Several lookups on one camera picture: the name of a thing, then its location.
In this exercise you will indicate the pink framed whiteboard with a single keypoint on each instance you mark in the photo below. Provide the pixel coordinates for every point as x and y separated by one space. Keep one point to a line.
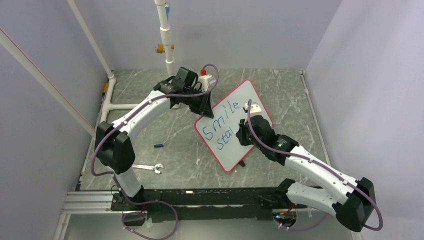
219 133

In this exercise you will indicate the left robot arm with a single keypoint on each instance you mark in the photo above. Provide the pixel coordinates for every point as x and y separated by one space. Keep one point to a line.
113 141

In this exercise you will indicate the silver open-end wrench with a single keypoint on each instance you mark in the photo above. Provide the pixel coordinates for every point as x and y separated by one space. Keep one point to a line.
155 168

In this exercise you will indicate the orange pipe fitting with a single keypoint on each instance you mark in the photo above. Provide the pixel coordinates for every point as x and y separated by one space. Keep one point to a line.
160 48

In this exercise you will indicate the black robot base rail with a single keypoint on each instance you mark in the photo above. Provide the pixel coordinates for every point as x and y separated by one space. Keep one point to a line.
260 203

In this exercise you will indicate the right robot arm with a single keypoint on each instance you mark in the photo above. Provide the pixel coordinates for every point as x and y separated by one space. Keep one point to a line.
351 201

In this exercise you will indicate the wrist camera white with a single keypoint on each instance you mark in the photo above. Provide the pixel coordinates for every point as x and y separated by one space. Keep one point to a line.
253 110
205 80

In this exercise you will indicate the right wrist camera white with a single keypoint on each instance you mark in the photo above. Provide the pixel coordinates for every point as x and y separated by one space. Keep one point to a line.
253 110

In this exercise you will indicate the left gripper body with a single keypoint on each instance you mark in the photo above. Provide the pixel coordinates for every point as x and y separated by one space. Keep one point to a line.
193 101

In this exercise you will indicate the white pvc pipe frame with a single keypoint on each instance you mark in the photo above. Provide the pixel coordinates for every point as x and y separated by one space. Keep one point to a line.
107 89

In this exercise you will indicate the black lower whiteboard clip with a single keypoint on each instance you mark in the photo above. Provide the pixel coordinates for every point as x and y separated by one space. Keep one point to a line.
241 163

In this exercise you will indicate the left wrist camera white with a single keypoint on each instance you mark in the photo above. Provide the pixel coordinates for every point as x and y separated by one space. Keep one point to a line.
205 80

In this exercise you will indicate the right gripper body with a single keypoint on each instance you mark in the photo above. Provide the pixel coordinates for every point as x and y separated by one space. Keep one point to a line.
246 137

